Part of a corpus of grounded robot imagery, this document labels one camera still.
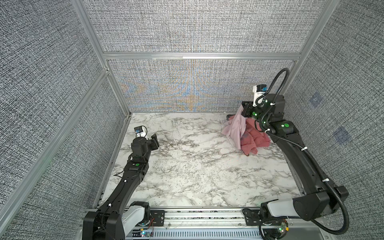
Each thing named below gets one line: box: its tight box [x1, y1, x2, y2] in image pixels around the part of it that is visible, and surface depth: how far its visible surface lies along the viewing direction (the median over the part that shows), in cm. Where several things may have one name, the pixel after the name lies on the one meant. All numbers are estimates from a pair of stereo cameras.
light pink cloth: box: [221, 104, 247, 150], surface depth 86 cm
